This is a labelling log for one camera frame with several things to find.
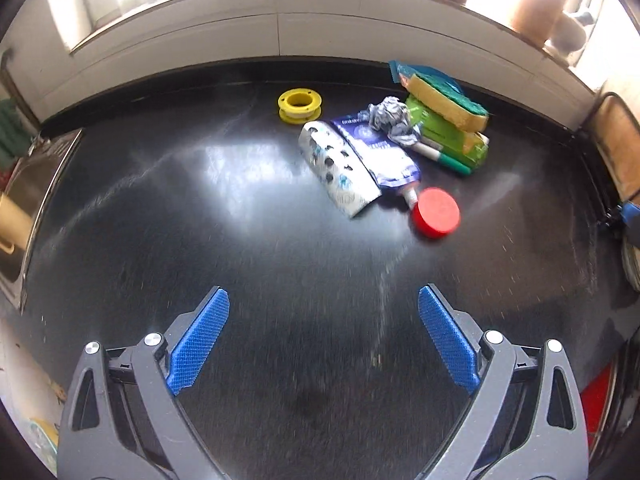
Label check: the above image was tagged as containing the yellow sponge with green scourer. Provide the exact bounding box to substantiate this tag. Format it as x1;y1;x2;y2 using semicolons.
407;72;490;134

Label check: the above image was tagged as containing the white perforated plastic packet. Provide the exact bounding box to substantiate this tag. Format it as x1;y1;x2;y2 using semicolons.
298;121;384;220

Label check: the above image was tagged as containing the white marker with green cap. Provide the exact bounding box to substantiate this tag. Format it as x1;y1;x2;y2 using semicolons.
411;139;474;177

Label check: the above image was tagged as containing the green cloth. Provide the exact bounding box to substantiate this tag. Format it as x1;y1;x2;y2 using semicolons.
0;99;26;169

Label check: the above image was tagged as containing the green packet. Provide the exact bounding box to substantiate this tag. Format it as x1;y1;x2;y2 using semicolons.
405;95;490;169

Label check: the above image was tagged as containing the red round lid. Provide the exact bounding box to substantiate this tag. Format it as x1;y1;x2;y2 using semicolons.
410;187;462;240

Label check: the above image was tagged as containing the yellow plastic spool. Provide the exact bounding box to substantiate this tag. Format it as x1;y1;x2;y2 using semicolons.
277;88;324;125

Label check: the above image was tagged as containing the red container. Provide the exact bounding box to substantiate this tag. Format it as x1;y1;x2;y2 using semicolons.
580;362;614;437

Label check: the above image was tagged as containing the teal packet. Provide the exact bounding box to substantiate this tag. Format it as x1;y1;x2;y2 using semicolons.
389;60;453;87

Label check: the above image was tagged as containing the pale round jar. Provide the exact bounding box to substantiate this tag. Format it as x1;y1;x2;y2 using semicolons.
545;12;587;59

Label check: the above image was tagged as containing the steel sink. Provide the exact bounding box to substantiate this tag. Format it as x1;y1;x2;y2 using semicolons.
0;127;84;312

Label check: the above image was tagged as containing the blue white spout pouch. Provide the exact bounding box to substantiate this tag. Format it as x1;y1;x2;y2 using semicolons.
330;112;424;211

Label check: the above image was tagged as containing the yellow patterned box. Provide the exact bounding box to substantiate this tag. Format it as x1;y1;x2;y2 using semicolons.
27;416;60;463

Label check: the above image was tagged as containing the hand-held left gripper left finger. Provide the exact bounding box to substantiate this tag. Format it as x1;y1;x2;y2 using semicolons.
57;286;236;480

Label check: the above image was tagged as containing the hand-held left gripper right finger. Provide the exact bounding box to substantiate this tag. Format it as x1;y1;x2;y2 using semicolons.
417;284;590;480

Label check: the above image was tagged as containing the yellow cup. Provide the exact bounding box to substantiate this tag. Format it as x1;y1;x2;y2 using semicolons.
0;192;34;257

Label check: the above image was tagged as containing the white blue paper ball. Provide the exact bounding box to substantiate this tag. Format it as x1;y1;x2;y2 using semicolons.
367;97;424;149

